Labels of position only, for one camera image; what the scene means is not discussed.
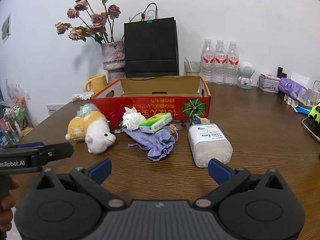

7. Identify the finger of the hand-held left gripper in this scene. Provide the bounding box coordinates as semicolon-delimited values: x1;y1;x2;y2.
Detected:
37;142;74;167
0;142;45;150

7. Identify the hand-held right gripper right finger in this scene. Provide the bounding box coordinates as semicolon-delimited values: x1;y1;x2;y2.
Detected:
192;158;284;210

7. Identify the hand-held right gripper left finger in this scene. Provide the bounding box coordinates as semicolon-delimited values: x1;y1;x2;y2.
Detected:
36;158;127;211

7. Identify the white cotton swab container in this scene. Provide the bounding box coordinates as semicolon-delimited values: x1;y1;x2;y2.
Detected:
188;123;233;167

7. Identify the yellow and white plush toy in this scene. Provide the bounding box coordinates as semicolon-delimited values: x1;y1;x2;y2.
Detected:
65;110;116;154

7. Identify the red artificial flower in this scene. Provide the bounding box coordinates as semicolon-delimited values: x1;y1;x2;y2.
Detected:
108;111;125;130

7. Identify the clear plastic wrap ball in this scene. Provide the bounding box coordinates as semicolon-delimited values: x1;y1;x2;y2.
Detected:
76;103;102;118

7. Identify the white paper ball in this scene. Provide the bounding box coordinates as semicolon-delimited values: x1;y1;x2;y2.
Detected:
122;107;146;130

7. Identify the small clear plastic packet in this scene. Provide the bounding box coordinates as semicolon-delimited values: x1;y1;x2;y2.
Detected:
167;123;188;132

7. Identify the purple drawstring pouch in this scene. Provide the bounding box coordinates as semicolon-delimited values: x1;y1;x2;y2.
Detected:
124;127;179;161

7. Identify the green tissue packet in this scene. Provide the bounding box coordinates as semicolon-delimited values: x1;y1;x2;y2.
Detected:
139;112;173;133

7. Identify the red cardboard box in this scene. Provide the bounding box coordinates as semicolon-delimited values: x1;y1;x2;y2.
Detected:
90;76;211;123

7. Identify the person's left hand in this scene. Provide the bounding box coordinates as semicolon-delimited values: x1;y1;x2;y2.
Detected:
0;180;20;233

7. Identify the clear organiser with toiletries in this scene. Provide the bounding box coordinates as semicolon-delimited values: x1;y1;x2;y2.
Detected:
0;79;34;147

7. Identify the white labelled box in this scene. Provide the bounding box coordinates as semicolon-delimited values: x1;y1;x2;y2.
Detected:
47;103;67;115

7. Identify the crumpled white tissue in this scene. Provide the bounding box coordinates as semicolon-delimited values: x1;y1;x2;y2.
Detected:
72;92;95;102

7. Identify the yellow mug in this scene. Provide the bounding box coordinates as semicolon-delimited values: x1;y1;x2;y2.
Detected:
83;74;108;93

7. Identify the printed tin box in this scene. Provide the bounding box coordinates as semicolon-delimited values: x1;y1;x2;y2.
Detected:
257;74;281;93

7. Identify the row of small white bottles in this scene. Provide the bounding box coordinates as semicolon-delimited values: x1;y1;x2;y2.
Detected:
284;95;299;107

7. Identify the white robot toy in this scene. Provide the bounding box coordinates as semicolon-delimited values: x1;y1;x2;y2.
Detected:
237;61;255;89

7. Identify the glass cup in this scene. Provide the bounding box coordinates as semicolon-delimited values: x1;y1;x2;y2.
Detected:
184;60;202;77

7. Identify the clear water bottle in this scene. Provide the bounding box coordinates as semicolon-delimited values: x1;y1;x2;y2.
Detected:
214;39;228;85
201;39;216;83
226;41;240;85

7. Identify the purple tissue pack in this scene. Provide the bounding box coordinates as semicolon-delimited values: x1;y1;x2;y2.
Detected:
278;72;310;103

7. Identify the mottled purple ceramic vase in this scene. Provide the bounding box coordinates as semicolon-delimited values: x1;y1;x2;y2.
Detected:
100;41;126;83

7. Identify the neon green toy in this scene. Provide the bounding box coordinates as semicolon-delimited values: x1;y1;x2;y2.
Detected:
308;101;320;125

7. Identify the black paper bag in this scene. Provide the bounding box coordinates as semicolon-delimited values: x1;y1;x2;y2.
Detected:
124;3;179;78

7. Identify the wall poster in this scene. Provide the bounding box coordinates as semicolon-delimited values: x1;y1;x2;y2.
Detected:
1;12;12;43

